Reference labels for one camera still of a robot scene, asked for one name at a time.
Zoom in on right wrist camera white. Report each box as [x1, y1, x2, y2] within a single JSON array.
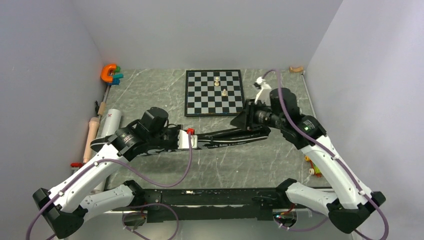
[[253, 77, 272, 106]]

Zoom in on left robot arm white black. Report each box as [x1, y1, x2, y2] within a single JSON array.
[[32, 107, 198, 239]]

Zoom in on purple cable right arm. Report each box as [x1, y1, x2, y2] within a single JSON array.
[[261, 68, 390, 240]]

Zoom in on black racket bag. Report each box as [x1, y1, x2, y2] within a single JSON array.
[[90, 126, 271, 157]]

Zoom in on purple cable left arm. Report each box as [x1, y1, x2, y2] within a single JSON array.
[[25, 130, 194, 240]]

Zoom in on white chess piece back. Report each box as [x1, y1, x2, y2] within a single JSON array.
[[214, 76, 220, 87]]

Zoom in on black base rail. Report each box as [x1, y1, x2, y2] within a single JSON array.
[[119, 187, 303, 223]]

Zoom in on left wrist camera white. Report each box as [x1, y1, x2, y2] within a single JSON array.
[[177, 128, 198, 150]]

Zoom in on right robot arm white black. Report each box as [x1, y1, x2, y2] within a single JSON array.
[[230, 87, 386, 234]]

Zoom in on teal blue toy blocks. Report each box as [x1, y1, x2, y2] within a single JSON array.
[[110, 65, 124, 86]]

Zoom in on small beige handled tool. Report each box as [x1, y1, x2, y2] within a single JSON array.
[[94, 100, 106, 118]]

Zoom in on white chess piece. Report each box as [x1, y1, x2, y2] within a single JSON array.
[[214, 76, 220, 87], [221, 89, 228, 97]]

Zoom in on white chess piece front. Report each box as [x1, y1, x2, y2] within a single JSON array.
[[221, 89, 228, 97]]

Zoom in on black white chessboard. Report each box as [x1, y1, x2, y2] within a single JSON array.
[[184, 69, 245, 117]]

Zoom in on red clamp knob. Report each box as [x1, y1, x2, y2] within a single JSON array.
[[70, 162, 84, 170]]

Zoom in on colourful toy brick train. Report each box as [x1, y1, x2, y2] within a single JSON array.
[[304, 156, 323, 178]]

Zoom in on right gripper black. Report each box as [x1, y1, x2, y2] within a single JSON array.
[[229, 98, 285, 131]]

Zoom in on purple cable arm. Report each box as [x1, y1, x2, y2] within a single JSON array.
[[261, 68, 390, 240], [25, 130, 194, 240]]

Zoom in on wooden arch block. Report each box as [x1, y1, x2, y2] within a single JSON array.
[[289, 66, 304, 73]]

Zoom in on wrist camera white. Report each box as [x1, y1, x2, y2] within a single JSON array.
[[253, 77, 272, 106], [177, 128, 198, 150]]

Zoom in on orange C-shaped toy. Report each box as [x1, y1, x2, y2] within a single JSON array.
[[100, 63, 118, 83]]

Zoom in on white shuttlecock tube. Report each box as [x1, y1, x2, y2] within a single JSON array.
[[94, 108, 123, 192]]

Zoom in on beige toy microphone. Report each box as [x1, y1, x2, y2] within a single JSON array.
[[82, 117, 100, 164]]

